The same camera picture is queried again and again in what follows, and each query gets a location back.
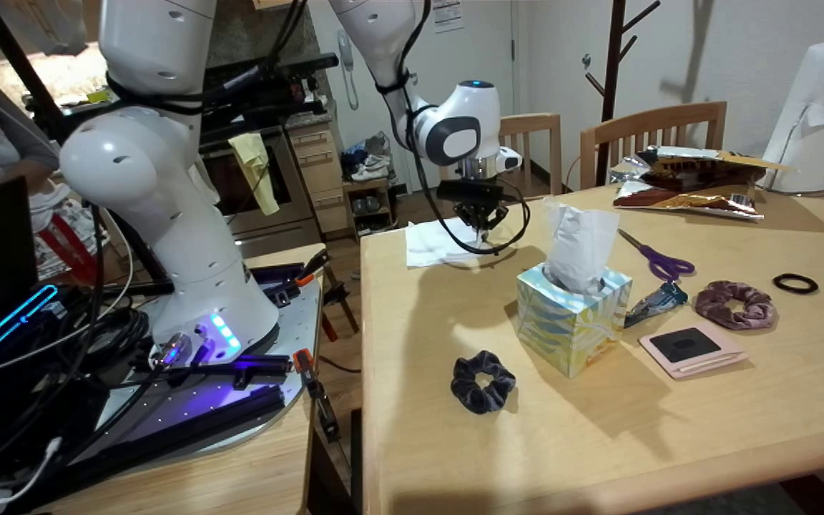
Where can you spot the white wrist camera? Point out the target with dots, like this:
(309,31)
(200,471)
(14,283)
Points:
(510,161)

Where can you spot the dark blue velvet scrunchie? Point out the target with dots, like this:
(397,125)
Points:
(483,381)

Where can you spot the upright popped-up white tissue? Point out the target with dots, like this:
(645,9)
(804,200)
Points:
(578,244)

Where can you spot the wooden chair with slatted back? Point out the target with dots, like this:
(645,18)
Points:
(655,130)

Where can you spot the black box with blue light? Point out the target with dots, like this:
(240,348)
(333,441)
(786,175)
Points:
(1,331)

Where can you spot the white cloth towel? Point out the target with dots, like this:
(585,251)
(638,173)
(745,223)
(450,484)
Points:
(436,247)

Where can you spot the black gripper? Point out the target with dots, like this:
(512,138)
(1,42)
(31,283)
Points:
(477,200)

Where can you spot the dark wooden coat rack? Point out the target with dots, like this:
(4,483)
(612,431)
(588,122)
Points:
(612,75)

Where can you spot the pink square device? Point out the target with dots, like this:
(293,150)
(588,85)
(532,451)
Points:
(691,348)

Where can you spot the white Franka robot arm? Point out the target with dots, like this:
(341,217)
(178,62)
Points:
(163,173)

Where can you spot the yellow hanging cloth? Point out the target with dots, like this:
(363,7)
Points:
(257,173)

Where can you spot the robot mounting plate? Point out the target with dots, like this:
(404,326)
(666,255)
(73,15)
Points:
(193,411)

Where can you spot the red yellow snack wrapper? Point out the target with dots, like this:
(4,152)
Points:
(706,204)

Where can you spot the narrow wooden chair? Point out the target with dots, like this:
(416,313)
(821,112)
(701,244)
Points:
(529,152)

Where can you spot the white electric water boiler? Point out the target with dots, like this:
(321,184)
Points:
(821,115)

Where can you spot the brown snack bag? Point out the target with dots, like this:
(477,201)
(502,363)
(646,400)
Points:
(706,167)

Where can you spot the silver foil snack bag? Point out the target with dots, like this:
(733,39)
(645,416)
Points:
(628,181)

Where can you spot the dark foil sachet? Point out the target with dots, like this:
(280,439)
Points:
(655,304)

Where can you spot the marbled blue tissue box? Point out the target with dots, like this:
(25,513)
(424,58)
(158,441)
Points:
(569,318)

